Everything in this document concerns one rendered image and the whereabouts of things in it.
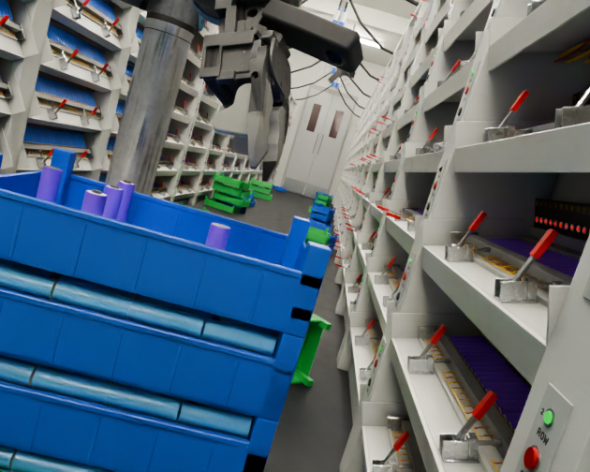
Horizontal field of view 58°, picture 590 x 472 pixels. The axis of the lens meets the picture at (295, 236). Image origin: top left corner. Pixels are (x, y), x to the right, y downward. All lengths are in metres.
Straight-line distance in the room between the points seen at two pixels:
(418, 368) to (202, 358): 0.51
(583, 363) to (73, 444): 0.41
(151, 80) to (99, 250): 0.89
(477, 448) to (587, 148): 0.35
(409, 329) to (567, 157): 0.59
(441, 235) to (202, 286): 0.68
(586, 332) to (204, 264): 0.29
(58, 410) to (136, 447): 0.07
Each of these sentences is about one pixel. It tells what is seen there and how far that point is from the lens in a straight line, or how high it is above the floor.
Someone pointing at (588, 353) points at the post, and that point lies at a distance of 0.43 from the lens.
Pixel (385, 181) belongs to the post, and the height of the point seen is 0.65.
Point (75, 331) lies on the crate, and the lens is 0.49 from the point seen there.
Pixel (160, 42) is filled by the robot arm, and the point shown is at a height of 0.79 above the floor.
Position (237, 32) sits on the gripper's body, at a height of 0.74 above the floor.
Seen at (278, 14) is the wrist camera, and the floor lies 0.77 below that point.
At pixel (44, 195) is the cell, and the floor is 0.52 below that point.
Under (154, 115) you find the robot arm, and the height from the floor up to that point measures 0.63.
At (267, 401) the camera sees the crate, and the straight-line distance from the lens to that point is 0.49.
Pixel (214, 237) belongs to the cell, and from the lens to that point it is 0.47.
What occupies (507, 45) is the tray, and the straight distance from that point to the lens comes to 1.00.
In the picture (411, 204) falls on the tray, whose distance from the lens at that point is 1.76.
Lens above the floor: 0.62
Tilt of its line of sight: 8 degrees down
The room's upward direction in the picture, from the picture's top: 17 degrees clockwise
